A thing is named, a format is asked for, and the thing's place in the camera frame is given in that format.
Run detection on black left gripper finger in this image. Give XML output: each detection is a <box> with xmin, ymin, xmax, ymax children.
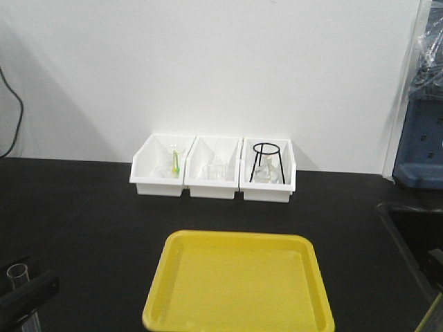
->
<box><xmin>1</xmin><ymin>271</ymin><xmax>60</xmax><ymax>324</ymax></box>

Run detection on short clear test tube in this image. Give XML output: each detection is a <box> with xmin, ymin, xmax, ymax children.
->
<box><xmin>6</xmin><ymin>263</ymin><xmax>42</xmax><ymax>332</ymax></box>

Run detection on yellow plastic tray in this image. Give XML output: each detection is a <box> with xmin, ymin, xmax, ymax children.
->
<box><xmin>142</xmin><ymin>230</ymin><xmax>336</xmax><ymax>331</ymax></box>

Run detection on left white storage bin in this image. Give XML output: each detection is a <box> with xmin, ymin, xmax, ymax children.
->
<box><xmin>129</xmin><ymin>133</ymin><xmax>196</xmax><ymax>197</ymax></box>

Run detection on white storage bin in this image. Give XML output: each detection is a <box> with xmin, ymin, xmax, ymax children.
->
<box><xmin>129</xmin><ymin>133</ymin><xmax>196</xmax><ymax>197</ymax></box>
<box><xmin>239</xmin><ymin>138</ymin><xmax>296</xmax><ymax>203</ymax></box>
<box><xmin>184</xmin><ymin>136</ymin><xmax>243</xmax><ymax>200</ymax></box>

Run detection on glass beaker with sticks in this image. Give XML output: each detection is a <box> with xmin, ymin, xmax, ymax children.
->
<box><xmin>161</xmin><ymin>143</ymin><xmax>186</xmax><ymax>178</ymax></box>

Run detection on middle white storage bin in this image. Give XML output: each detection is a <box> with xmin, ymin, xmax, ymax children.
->
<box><xmin>184</xmin><ymin>136</ymin><xmax>243</xmax><ymax>200</ymax></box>

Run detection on small glass beakers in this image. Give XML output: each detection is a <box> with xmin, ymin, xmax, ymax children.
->
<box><xmin>202</xmin><ymin>156</ymin><xmax>228</xmax><ymax>181</ymax></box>

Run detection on right white storage bin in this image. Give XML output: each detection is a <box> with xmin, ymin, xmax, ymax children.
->
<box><xmin>239</xmin><ymin>138</ymin><xmax>296</xmax><ymax>203</ymax></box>

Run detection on clear glass flask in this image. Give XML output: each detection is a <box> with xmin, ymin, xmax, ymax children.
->
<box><xmin>253</xmin><ymin>156</ymin><xmax>280</xmax><ymax>184</ymax></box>

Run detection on black metal tripod stand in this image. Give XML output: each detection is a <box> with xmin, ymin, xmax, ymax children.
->
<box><xmin>249</xmin><ymin>142</ymin><xmax>286</xmax><ymax>184</ymax></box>

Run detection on black lab sink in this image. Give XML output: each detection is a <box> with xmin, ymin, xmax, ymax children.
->
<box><xmin>377</xmin><ymin>203</ymin><xmax>442</xmax><ymax>302</ymax></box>

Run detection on blue machine under plastic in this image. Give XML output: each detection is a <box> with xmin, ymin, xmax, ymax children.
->
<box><xmin>392</xmin><ymin>1</ymin><xmax>442</xmax><ymax>190</ymax></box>

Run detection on black cable on wall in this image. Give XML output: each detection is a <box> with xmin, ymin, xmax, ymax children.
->
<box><xmin>0</xmin><ymin>65</ymin><xmax>24</xmax><ymax>158</ymax></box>

